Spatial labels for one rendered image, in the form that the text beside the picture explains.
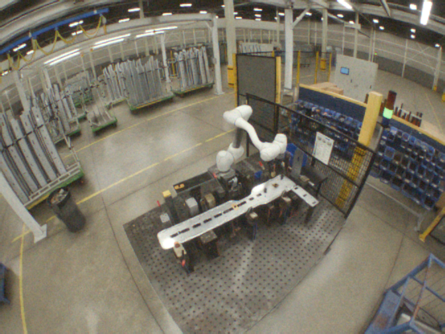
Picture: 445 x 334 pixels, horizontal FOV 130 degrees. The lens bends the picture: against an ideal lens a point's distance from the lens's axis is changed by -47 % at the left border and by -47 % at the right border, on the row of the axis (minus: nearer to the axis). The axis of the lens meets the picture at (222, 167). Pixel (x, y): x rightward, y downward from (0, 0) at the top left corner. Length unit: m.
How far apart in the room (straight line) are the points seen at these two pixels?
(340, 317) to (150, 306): 2.19
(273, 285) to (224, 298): 0.41
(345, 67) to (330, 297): 7.37
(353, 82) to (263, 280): 7.45
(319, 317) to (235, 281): 1.20
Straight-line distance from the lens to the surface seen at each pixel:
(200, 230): 1.61
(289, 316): 2.39
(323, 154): 2.10
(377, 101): 1.73
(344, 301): 2.64
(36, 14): 3.53
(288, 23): 5.95
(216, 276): 1.73
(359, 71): 8.02
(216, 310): 1.64
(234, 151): 2.30
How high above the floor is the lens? 2.30
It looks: 37 degrees down
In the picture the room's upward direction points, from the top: 5 degrees counter-clockwise
